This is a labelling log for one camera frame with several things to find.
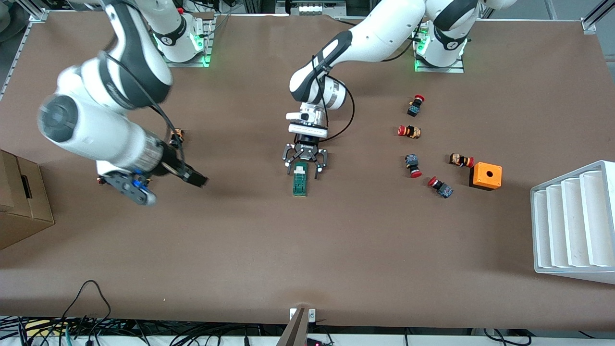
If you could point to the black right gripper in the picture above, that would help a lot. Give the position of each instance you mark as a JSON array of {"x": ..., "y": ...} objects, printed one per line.
[{"x": 176, "y": 166}]

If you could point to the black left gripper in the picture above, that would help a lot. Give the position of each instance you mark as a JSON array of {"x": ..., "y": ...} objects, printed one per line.
[{"x": 305, "y": 149}]

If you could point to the green load switch base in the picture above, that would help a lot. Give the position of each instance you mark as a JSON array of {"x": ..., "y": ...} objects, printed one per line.
[{"x": 300, "y": 185}]

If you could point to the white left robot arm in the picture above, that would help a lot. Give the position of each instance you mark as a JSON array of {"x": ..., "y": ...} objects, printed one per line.
[{"x": 384, "y": 38}]

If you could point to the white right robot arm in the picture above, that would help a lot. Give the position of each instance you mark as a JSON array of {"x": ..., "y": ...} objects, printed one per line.
[{"x": 96, "y": 129}]

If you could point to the red button with blue block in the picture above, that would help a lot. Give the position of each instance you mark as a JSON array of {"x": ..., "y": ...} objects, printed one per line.
[
  {"x": 444, "y": 190},
  {"x": 413, "y": 109},
  {"x": 412, "y": 161}
]

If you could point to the brown cardboard box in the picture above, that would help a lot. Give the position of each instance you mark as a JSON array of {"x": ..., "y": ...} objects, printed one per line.
[{"x": 24, "y": 206}]

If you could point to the black power supply red LED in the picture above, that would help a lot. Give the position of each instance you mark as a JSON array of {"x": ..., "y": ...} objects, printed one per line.
[{"x": 319, "y": 342}]

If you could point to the white stepped storage rack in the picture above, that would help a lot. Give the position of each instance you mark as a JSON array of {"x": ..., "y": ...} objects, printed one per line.
[{"x": 571, "y": 226}]

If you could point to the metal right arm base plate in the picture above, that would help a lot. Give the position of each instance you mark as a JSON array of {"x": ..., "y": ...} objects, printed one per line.
[{"x": 204, "y": 53}]

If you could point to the aluminium camera post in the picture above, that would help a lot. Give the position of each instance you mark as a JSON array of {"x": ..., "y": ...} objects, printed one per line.
[{"x": 295, "y": 331}]

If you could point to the orange button enclosure box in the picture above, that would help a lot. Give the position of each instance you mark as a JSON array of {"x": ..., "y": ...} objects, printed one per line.
[{"x": 495, "y": 180}]

